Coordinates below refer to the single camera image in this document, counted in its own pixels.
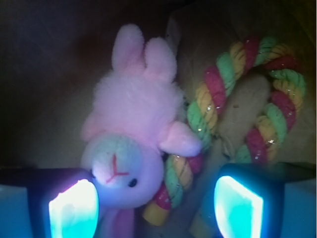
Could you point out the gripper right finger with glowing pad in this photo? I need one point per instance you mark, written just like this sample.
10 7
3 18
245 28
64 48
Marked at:
266 201

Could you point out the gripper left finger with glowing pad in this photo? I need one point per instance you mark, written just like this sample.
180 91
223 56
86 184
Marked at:
48 203

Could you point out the pink plush bunny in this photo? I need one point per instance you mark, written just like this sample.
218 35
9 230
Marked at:
137 116

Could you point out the multicolour twisted rope toy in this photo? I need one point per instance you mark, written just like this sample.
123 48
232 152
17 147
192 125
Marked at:
280 114

